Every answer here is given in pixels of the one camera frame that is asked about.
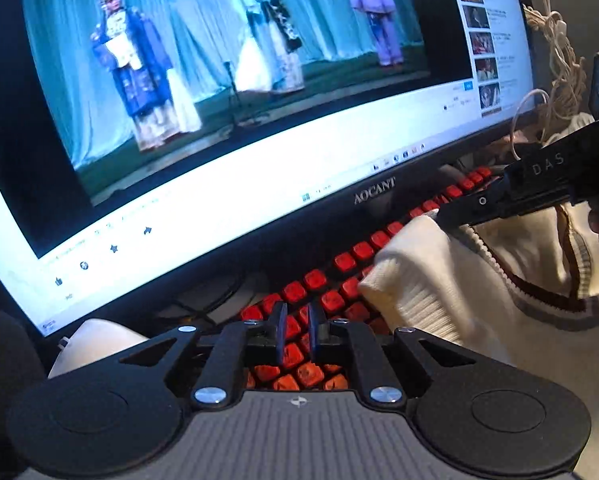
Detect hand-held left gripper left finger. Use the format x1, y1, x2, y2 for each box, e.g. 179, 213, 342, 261
118, 302, 288, 409

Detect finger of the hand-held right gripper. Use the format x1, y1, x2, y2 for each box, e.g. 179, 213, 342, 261
436, 174, 514, 234

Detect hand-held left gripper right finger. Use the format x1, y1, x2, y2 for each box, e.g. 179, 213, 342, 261
307, 304, 481, 407

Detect cream knit vest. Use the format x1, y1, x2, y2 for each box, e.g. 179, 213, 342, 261
358, 200, 599, 480

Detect red and black keyboard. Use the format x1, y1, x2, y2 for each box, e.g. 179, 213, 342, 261
238, 164, 496, 394

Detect cream ornate round mirror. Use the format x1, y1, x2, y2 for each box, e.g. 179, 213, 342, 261
521, 2, 596, 127

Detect white dome lamp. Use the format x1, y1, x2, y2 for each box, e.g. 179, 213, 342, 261
46, 317, 148, 379

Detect curved computer monitor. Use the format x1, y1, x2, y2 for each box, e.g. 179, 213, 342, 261
0, 0, 539, 339

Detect black microphone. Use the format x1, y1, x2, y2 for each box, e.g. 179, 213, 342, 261
0, 310, 48, 463

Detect white looped cable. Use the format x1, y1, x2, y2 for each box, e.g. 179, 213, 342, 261
508, 88, 554, 162

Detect black cable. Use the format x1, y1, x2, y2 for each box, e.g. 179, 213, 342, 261
168, 277, 247, 328

